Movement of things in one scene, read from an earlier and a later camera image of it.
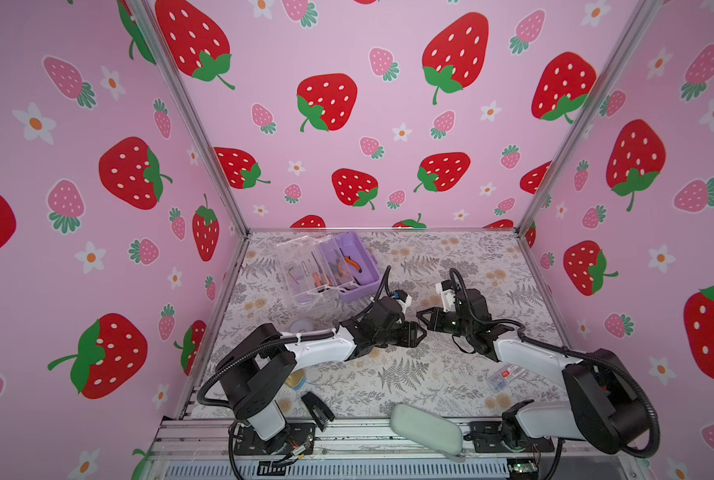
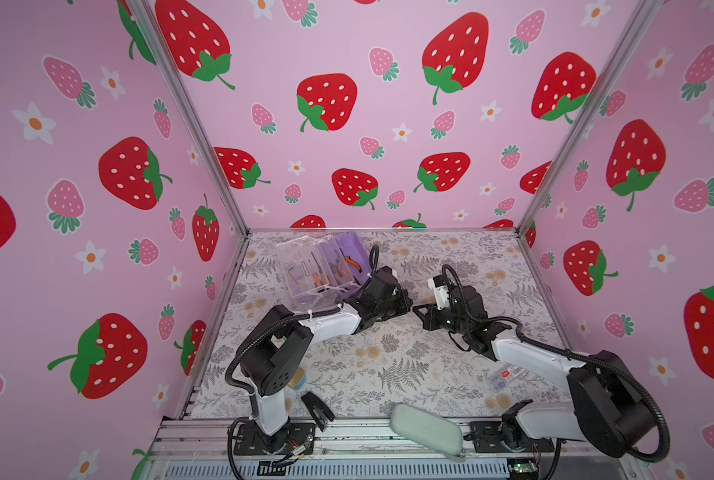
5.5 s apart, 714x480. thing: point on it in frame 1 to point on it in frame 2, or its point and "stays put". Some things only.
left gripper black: [409, 333] to [403, 306]
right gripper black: [434, 321] stays put
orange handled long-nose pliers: [351, 261] stays put
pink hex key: [292, 275] stays put
